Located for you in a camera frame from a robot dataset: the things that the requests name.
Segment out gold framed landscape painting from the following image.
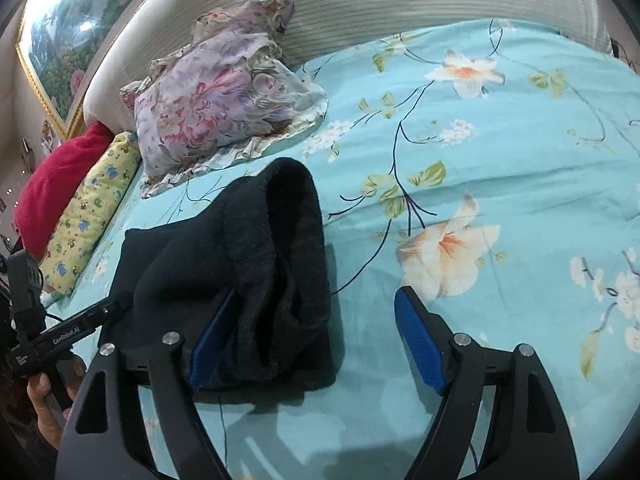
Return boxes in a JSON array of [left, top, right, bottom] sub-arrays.
[[15, 0, 168, 138]]

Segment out pink floral ruffled pillow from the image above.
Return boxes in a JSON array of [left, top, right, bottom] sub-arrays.
[[120, 30, 330, 198], [192, 0, 296, 56]]

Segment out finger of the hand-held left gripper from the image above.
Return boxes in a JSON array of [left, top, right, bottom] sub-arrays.
[[75, 293, 135, 334]]

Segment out black pants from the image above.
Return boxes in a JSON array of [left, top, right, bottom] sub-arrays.
[[97, 156, 337, 395]]

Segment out person's left hand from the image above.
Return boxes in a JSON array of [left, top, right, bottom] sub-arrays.
[[27, 354, 88, 442]]

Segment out red blanket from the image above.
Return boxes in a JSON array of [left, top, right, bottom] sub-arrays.
[[14, 121, 117, 261]]

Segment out cream ribbed headboard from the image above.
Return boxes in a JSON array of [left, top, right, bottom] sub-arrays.
[[82, 0, 617, 133]]

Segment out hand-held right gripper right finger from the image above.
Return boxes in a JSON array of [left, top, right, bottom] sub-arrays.
[[394, 285, 581, 480]]

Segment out person's left forearm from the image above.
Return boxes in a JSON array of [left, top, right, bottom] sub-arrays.
[[5, 410, 62, 480]]

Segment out turquoise floral bed sheet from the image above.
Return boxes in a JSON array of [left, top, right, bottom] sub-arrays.
[[40, 17, 640, 480]]

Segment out yellow printed pillow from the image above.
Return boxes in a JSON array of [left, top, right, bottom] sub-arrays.
[[39, 131, 142, 296]]

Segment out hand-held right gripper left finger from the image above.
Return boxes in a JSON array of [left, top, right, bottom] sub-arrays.
[[59, 287, 239, 480]]

